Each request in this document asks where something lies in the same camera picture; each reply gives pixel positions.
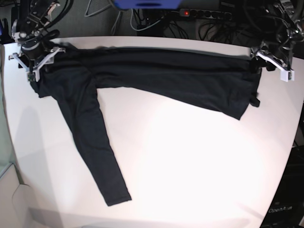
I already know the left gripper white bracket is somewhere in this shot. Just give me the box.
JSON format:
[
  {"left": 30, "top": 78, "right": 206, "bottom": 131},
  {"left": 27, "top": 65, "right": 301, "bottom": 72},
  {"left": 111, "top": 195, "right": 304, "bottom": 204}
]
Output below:
[{"left": 249, "top": 41, "right": 295, "bottom": 82}]

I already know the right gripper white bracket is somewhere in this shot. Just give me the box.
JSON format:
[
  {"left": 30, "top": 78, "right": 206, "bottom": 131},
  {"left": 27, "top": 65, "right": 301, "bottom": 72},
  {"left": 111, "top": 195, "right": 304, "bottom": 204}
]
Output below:
[{"left": 9, "top": 43, "right": 66, "bottom": 82}]

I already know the dark navy long-sleeve shirt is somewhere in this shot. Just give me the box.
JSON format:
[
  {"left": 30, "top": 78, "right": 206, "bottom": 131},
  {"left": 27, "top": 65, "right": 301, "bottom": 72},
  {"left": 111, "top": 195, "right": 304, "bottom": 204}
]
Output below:
[{"left": 31, "top": 47, "right": 261, "bottom": 206}]

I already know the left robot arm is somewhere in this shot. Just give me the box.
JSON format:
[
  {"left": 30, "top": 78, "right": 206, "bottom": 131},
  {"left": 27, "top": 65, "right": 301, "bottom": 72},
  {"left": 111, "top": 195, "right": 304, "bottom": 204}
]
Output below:
[{"left": 242, "top": 0, "right": 304, "bottom": 82}]

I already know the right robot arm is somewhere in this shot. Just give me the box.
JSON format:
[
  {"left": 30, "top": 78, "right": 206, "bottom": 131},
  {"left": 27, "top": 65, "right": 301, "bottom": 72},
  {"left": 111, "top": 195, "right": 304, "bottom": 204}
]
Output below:
[{"left": 9, "top": 0, "right": 74, "bottom": 82}]

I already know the blue box at top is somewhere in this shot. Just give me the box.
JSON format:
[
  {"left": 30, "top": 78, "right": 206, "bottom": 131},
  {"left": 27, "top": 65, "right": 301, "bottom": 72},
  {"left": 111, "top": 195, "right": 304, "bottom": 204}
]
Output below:
[{"left": 114, "top": 0, "right": 181, "bottom": 9}]

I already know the black OpenArm case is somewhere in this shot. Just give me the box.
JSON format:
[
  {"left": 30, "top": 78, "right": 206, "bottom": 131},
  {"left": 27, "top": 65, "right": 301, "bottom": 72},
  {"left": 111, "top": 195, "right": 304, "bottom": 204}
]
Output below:
[{"left": 261, "top": 146, "right": 304, "bottom": 228}]

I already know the grey cable on floor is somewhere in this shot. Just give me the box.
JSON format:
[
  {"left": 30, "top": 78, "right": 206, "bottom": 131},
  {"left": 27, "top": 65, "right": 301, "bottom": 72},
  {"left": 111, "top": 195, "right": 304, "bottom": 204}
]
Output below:
[{"left": 110, "top": 9, "right": 124, "bottom": 34}]

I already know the black power strip red switch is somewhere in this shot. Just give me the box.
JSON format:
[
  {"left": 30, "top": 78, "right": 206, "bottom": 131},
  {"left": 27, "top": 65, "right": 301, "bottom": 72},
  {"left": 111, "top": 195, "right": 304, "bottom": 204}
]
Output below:
[{"left": 178, "top": 9, "right": 233, "bottom": 21}]

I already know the black adapter box with cables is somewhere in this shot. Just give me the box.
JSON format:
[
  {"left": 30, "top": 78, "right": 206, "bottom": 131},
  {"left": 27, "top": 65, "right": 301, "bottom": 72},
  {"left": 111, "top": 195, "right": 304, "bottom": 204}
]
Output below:
[{"left": 136, "top": 23, "right": 164, "bottom": 37}]

